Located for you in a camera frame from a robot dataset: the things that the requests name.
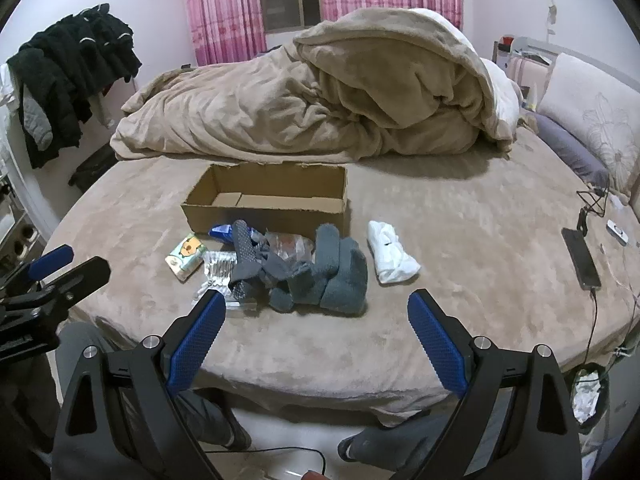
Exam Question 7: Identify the white towel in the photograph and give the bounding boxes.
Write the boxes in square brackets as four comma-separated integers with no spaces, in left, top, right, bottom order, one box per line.
[367,220,421,285]

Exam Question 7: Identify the cotton swabs plastic bag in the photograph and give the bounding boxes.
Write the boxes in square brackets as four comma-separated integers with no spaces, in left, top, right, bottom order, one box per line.
[192,250,258,318]

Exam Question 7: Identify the green white tissue pack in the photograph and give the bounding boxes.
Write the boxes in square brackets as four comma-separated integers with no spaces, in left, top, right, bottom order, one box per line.
[165,233,207,283]

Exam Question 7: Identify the grey dotted sock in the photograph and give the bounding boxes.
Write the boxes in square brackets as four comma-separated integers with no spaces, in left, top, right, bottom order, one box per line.
[229,220,291,301]

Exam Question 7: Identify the grey knit gloves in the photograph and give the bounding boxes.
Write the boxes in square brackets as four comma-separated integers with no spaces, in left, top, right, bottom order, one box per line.
[269,223,368,316]

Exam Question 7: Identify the beige bed sheet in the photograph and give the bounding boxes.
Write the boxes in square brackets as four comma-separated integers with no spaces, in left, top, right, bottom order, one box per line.
[41,127,640,424]

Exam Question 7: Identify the clear plastic snack bag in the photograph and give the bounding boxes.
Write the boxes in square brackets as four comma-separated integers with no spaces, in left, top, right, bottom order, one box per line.
[264,232,314,263]

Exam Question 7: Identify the trash bin with bag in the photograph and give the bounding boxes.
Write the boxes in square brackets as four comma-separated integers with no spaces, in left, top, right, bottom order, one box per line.
[565,362,610,434]

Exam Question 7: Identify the black smartphone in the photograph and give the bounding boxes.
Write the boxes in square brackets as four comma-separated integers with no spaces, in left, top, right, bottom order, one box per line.
[561,228,602,290]

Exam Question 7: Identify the open cardboard box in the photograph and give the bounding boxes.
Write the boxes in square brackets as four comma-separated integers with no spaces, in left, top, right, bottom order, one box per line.
[181,162,349,240]

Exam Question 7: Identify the black clothes pile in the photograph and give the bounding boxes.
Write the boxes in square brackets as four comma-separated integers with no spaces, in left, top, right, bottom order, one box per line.
[8,3,142,169]

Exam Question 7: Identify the small white remote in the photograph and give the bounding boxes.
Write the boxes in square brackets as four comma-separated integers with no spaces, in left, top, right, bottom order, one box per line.
[606,220,629,246]

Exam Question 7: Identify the grey purple pillow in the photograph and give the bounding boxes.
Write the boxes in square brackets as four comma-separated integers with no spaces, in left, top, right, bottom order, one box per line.
[533,113,610,188]

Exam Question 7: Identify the beige plush blanket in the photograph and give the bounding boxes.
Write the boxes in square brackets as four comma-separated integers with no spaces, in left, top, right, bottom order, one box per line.
[111,8,521,164]

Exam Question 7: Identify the white floral pillow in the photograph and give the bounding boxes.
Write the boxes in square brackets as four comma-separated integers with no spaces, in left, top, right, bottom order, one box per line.
[537,53,639,197]

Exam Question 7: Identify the white headboard shelf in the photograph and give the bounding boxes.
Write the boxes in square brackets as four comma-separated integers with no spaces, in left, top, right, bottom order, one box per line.
[491,36,558,107]

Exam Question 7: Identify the pink curtain left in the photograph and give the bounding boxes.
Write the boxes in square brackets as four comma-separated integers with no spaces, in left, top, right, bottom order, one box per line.
[186,0,266,65]

